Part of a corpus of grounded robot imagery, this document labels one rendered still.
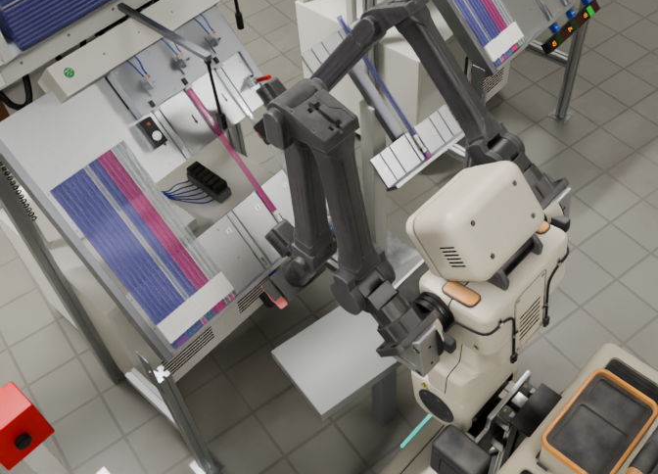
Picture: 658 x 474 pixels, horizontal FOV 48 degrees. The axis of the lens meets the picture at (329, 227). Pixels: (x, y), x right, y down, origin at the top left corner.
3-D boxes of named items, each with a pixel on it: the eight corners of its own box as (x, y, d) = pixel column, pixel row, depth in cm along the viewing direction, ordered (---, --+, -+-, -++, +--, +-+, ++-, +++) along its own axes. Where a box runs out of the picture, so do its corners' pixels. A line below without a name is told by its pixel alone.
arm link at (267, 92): (297, 117, 182) (318, 101, 187) (269, 77, 181) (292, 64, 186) (273, 133, 192) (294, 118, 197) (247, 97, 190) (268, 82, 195)
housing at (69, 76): (202, 17, 208) (220, 0, 196) (57, 109, 187) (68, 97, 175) (185, -8, 206) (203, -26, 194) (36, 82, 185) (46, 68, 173)
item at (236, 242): (335, 205, 222) (341, 204, 219) (166, 352, 193) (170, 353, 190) (301, 152, 217) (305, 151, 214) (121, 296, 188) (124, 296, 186)
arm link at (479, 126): (393, -10, 143) (420, -27, 149) (351, 21, 154) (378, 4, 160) (510, 180, 151) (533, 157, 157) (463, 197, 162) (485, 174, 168)
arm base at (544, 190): (539, 214, 149) (571, 181, 154) (514, 183, 149) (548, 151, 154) (512, 223, 157) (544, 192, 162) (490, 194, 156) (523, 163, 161)
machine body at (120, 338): (296, 285, 290) (277, 176, 242) (159, 410, 260) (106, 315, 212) (189, 206, 320) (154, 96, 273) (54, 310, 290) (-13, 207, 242)
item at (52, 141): (261, 103, 214) (269, 99, 210) (75, 240, 186) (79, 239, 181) (195, 3, 206) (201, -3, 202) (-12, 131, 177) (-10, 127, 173)
